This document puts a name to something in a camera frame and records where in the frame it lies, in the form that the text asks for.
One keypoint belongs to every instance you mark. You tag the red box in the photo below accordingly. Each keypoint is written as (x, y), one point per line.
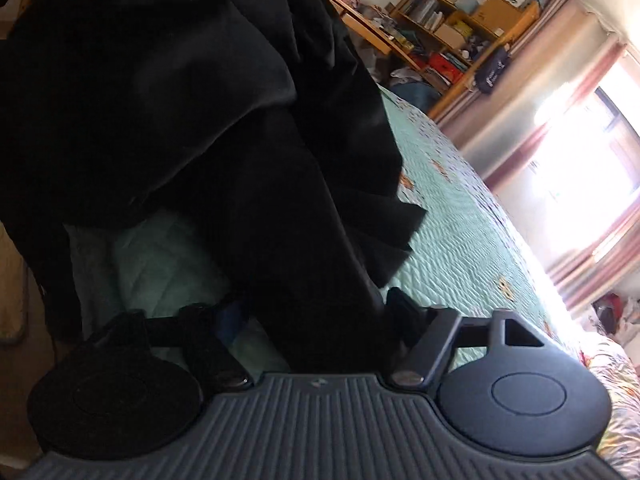
(445, 67)

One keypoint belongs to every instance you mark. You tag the floral pillow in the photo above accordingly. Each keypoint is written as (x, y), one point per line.
(620, 400)

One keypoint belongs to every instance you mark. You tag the brown cardboard box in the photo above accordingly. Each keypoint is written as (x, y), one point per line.
(450, 35)

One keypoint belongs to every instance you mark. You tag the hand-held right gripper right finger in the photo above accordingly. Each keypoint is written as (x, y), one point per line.
(405, 310)

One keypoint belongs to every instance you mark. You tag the pile of bags by window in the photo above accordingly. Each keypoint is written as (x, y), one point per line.
(630, 312)

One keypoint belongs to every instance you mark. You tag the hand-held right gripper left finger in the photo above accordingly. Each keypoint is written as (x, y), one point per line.
(229, 316)

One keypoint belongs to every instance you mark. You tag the wooden desk with drawers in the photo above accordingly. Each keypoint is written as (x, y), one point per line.
(365, 30)

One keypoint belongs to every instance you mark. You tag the green bee-print bedspread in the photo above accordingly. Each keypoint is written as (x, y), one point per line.
(460, 240)

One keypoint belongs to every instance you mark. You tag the blue bag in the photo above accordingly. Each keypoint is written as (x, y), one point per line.
(417, 94)

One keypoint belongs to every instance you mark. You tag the wooden bookshelf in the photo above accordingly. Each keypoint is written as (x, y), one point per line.
(500, 15)

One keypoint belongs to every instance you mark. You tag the navy tote bag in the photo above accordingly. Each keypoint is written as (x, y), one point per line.
(492, 72)

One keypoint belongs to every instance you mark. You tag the pink striped curtain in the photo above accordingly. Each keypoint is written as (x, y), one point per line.
(590, 270)
(525, 85)

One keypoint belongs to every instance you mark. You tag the thick black pants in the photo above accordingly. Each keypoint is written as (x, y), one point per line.
(200, 110)

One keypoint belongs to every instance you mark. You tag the row of books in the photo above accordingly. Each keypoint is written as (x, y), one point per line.
(422, 10)

